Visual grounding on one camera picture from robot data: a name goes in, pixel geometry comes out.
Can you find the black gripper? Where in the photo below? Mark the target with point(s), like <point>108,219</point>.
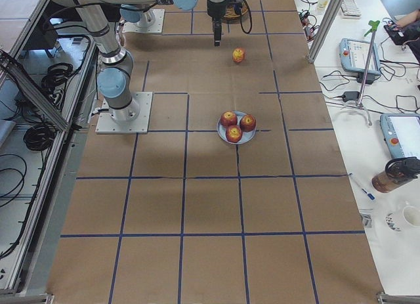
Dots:
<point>215,5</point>

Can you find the yellowish red apple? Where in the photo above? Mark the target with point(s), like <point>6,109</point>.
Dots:
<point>238,55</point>

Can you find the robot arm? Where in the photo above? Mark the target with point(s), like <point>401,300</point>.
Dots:
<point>185,5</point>
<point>114,80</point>

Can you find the woven wicker basket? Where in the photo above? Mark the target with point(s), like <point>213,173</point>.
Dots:
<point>234,11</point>

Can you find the red plate apple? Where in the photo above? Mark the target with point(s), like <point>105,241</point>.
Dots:
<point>233,133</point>
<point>228,118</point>
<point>248,123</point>

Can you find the grey round plate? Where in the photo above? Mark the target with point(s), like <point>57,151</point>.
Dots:
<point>247,136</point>

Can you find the clear plastic bottle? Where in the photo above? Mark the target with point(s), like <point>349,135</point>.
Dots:
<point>321,6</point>

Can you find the teach pendant tablet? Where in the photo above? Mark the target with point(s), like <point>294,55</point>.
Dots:
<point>401,134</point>
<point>353,55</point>

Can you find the black power adapter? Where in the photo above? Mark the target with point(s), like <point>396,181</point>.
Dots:
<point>350,96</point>

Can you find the green grabber stick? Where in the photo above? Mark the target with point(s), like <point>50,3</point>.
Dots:
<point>373,28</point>

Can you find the blue white pen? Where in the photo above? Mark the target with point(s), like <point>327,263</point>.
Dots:
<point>360,186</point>

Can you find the dark drink bottle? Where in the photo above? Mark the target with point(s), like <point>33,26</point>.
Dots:
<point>397,172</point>

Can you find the white mug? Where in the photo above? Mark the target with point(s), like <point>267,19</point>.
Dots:
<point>406,218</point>

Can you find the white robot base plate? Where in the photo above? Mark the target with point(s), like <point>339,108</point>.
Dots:
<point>145,22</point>
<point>133,119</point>

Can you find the aluminium frame post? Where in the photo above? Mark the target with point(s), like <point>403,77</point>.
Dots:
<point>327,21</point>

